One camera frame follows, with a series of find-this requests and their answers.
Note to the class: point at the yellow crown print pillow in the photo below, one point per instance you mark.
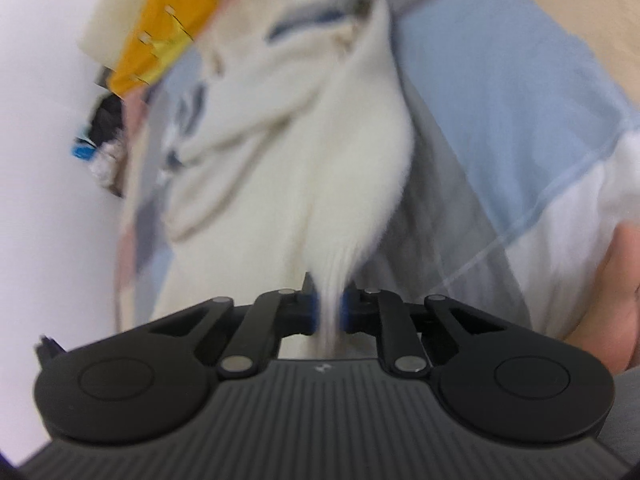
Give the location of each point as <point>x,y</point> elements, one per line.
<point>160,25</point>

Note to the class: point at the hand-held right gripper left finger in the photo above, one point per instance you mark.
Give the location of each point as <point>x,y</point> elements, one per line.
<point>311,312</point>

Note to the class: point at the cream quilted headboard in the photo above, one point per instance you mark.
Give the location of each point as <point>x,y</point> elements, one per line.
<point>120,10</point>

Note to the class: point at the small blue object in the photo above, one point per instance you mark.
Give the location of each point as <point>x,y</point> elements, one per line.
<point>83,151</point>

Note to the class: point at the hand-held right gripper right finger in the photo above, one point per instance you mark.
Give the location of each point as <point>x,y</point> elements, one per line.
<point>345,315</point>

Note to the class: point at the white navy striped sweater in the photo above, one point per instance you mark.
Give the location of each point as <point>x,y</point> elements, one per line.
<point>300,160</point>

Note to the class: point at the black bedside object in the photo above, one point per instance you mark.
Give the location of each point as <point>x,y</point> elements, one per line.
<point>107,117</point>

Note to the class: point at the patchwork checked bed cover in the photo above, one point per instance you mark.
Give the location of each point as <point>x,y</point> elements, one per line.
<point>500,85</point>

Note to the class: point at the white crumpled cloth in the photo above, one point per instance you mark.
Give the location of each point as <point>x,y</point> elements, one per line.
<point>107,165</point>

